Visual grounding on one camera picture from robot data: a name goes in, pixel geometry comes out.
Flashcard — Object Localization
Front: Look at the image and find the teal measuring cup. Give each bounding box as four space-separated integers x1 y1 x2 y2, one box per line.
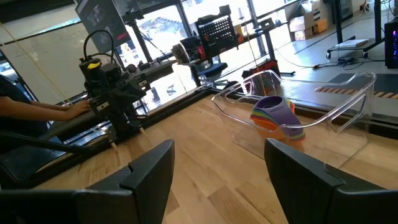
252 99 306 140

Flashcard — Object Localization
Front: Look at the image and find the black support bar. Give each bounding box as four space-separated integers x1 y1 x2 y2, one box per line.
0 130 103 156

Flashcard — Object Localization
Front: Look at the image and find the black hazard-striped floor mat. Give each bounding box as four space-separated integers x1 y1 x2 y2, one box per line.
315 73 398 100

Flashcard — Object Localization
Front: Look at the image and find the person's forearm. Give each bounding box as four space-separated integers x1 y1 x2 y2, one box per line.
0 96 77 123

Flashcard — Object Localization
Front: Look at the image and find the yellow measuring cup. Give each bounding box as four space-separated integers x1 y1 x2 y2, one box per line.
250 100 306 141

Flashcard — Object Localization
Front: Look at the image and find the person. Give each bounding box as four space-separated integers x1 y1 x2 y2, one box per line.
0 74 52 150

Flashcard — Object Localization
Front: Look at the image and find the yellow cord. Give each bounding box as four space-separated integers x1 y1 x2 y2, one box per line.
0 22 74 106

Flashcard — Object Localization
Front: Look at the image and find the black display panel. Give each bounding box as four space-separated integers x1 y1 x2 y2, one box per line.
75 0 133 53

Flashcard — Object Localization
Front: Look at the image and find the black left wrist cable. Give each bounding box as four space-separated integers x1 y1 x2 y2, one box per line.
82 29 115 63

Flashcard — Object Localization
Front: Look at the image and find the brown cardboard box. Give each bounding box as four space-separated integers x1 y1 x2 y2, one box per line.
288 14 315 42
312 7 329 34

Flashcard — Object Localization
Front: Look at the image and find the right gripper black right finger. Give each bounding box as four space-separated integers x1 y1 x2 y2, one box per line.
264 138 398 224

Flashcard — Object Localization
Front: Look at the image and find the person's hand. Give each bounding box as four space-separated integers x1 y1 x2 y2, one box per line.
65 99 92 118

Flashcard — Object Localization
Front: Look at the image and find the purple measuring cup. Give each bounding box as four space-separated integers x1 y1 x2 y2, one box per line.
257 95 306 139

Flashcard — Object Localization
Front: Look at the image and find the black display stand pole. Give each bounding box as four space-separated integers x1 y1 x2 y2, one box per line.
124 12 154 63

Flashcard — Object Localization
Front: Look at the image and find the blue chair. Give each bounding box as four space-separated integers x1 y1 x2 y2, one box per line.
197 61 229 82

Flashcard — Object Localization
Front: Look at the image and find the blue measuring cup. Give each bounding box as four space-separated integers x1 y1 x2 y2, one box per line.
254 98 306 140

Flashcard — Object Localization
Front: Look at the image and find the black computer tower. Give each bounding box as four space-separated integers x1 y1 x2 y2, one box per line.
384 21 398 69

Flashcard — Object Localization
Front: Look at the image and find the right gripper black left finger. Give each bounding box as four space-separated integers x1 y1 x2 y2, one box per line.
0 139 176 224

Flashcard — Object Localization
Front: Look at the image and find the black rolling cart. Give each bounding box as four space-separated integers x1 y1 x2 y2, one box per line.
325 0 384 59

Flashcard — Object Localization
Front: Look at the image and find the clear plastic basket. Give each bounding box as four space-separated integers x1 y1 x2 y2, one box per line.
210 70 377 170

